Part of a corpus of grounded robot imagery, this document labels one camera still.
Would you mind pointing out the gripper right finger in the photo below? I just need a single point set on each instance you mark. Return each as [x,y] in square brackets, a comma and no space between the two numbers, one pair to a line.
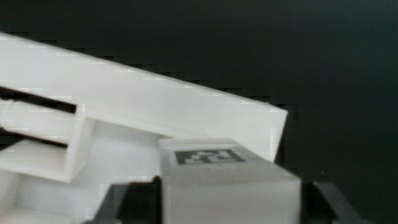
[325,208]

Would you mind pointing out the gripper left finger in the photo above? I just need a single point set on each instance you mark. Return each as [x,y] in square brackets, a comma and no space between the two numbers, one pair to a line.
[132,204]

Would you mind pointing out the white chair leg block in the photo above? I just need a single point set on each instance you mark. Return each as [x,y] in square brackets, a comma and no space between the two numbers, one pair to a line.
[226,187]

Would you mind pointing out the white chair seat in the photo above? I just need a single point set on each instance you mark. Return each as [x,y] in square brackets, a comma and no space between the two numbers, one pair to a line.
[68,155]

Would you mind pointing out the white U-shaped fence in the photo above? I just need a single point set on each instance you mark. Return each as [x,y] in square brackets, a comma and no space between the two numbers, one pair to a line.
[153,102]

